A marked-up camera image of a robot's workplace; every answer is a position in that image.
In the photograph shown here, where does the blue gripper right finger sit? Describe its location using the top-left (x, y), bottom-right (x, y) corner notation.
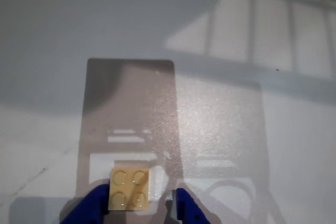
top-left (165, 187), bottom-right (222, 224)

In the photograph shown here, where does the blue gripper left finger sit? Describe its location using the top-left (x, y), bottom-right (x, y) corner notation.
top-left (60, 183), bottom-right (111, 224)

